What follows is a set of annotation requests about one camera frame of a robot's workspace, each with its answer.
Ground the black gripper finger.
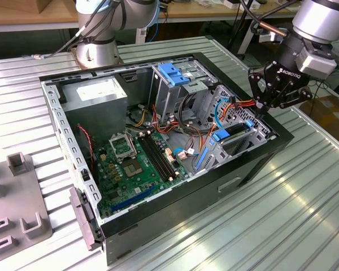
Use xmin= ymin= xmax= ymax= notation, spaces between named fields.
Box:
xmin=247 ymin=71 xmax=268 ymax=119
xmin=261 ymin=84 xmax=314 ymax=119

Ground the orange red power wire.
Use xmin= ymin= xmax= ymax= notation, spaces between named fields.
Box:
xmin=199 ymin=97 xmax=257 ymax=153

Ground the blue data wire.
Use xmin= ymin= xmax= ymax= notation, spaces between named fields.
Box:
xmin=213 ymin=97 xmax=230 ymax=130

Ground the hard disk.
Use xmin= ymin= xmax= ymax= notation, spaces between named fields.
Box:
xmin=195 ymin=120 xmax=255 ymax=172

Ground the grey metal disk bay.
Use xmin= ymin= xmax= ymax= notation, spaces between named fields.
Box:
xmin=192 ymin=84 xmax=277 ymax=174

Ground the brown cardboard box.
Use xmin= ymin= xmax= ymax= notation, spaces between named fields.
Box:
xmin=299 ymin=95 xmax=339 ymax=143

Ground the copper coloured tube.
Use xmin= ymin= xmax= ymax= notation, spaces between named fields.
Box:
xmin=258 ymin=21 xmax=288 ymax=38

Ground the blue plastic drive latch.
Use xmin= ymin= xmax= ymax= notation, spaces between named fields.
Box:
xmin=157 ymin=63 xmax=190 ymax=88

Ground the grey metal drive cage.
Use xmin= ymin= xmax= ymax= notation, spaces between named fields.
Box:
xmin=146 ymin=59 xmax=218 ymax=122

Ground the wooden desk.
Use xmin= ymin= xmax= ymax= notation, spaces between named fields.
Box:
xmin=0 ymin=0 xmax=300 ymax=54

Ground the black RAM slot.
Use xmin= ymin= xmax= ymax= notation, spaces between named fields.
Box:
xmin=141 ymin=136 xmax=170 ymax=181
xmin=147 ymin=134 xmax=177 ymax=178
xmin=144 ymin=135 xmax=173 ymax=180
xmin=137 ymin=137 xmax=167 ymax=182

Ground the black open PC case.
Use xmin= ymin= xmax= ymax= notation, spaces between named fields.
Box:
xmin=38 ymin=51 xmax=295 ymax=266

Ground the CPU socket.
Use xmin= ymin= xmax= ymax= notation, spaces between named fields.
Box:
xmin=121 ymin=158 xmax=144 ymax=179

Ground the green motherboard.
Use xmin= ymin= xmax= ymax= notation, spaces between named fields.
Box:
xmin=92 ymin=131 xmax=192 ymax=220

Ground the metal socket cover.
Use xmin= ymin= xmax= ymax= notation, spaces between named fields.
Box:
xmin=107 ymin=132 xmax=137 ymax=162

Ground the grey power supply unit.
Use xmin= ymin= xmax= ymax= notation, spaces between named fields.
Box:
xmin=59 ymin=76 xmax=129 ymax=145

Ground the blue expansion slot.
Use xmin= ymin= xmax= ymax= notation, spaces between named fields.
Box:
xmin=110 ymin=185 xmax=156 ymax=212

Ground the plain cardboard box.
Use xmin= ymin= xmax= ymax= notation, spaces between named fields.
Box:
xmin=35 ymin=0 xmax=77 ymax=14

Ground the grey parts rack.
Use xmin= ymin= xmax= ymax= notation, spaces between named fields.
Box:
xmin=0 ymin=151 xmax=54 ymax=259

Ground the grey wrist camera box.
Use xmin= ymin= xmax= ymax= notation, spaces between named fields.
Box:
xmin=295 ymin=46 xmax=337 ymax=80

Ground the black camera cable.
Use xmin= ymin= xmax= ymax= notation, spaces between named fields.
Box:
xmin=239 ymin=0 xmax=301 ymax=23

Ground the thin blue wire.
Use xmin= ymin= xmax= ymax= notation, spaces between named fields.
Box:
xmin=171 ymin=147 xmax=201 ymax=158

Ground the yellow black wire bundle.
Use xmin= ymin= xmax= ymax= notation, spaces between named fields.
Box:
xmin=125 ymin=104 xmax=149 ymax=129

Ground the brown square base plate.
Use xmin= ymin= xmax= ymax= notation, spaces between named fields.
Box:
xmin=69 ymin=47 xmax=122 ymax=71

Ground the grey case side handle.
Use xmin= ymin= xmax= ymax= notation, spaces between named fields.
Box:
xmin=68 ymin=185 xmax=104 ymax=251

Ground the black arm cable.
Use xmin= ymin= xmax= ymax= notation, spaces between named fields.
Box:
xmin=22 ymin=0 xmax=122 ymax=60

